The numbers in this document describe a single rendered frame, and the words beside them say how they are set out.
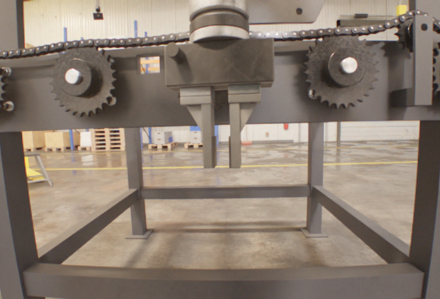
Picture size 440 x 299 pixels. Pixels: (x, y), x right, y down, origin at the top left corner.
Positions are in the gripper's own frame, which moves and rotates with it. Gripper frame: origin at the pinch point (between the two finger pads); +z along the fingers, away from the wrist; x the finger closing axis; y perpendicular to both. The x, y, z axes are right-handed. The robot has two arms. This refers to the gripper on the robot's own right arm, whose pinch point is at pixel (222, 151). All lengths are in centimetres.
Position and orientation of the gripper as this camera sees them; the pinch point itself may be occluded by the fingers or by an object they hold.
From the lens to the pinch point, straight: 30.5
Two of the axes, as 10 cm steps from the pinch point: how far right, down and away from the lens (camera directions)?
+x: 9.9, -0.1, -1.4
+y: -1.4, 1.0, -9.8
